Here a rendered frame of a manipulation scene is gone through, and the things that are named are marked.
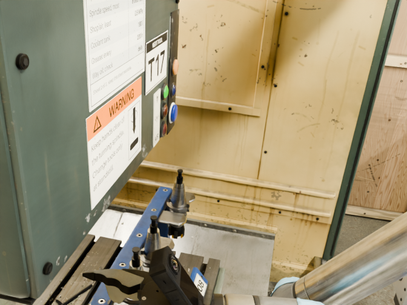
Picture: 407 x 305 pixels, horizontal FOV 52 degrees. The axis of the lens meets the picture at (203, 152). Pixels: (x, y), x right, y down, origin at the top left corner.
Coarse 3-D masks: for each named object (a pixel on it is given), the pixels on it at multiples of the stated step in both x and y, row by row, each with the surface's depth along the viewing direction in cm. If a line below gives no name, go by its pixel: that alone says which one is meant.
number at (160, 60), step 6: (162, 48) 61; (156, 54) 59; (162, 54) 62; (156, 60) 59; (162, 60) 62; (156, 66) 60; (162, 66) 63; (156, 72) 60; (162, 72) 63; (156, 78) 60
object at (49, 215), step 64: (0, 0) 26; (64, 0) 33; (0, 64) 28; (64, 64) 35; (0, 128) 29; (64, 128) 37; (0, 192) 32; (64, 192) 38; (0, 256) 35; (64, 256) 41
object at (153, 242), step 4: (148, 232) 92; (156, 232) 92; (148, 236) 92; (152, 236) 92; (156, 236) 92; (148, 240) 92; (152, 240) 92; (156, 240) 92; (160, 240) 94; (148, 244) 93; (152, 244) 92; (156, 244) 93; (160, 244) 94; (144, 248) 94; (148, 248) 93; (152, 248) 93; (156, 248) 93; (144, 252) 94; (148, 252) 93; (144, 256) 94; (148, 256) 94
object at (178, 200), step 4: (176, 184) 111; (180, 184) 111; (184, 184) 112; (176, 188) 112; (180, 188) 111; (184, 188) 112; (172, 192) 113; (176, 192) 112; (180, 192) 112; (184, 192) 113; (172, 196) 113; (176, 196) 112; (180, 196) 112; (184, 196) 113; (172, 200) 113; (176, 200) 112; (180, 200) 113; (184, 200) 113; (172, 204) 113; (176, 204) 113; (180, 204) 113; (184, 204) 114
